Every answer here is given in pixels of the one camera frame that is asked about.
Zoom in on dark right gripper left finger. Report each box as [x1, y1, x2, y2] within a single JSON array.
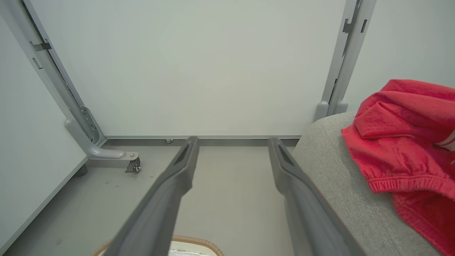
[[103, 136, 199, 256]]

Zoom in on grey fabric sofa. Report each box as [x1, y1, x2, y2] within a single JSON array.
[[291, 112, 455, 256]]

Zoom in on white cloth basket liner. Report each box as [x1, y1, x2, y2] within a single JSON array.
[[169, 242, 211, 256]]

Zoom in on red sweatshirt with white trim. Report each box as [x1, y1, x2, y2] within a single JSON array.
[[341, 79, 455, 256]]

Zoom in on white basket with brown rim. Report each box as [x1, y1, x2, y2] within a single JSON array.
[[92, 235, 225, 256]]

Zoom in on small metal caster wheel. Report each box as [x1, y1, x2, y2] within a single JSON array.
[[125, 156, 141, 174]]

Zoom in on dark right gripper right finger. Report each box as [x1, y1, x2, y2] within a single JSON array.
[[268, 137, 365, 256]]

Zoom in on grey slotted partition post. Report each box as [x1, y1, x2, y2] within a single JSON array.
[[314, 0, 377, 123]]

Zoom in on grey partition post with foot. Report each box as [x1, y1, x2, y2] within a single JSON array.
[[0, 0, 140, 160]]

